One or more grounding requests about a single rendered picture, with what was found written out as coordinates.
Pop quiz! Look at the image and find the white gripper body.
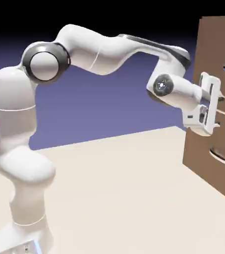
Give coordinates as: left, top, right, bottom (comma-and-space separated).
199, 71, 223, 136

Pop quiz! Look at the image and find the brown drawer front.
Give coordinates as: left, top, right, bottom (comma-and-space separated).
191, 17, 225, 121
183, 111, 225, 207

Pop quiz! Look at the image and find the brown wooden cabinet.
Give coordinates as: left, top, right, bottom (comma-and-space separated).
182, 15, 225, 207

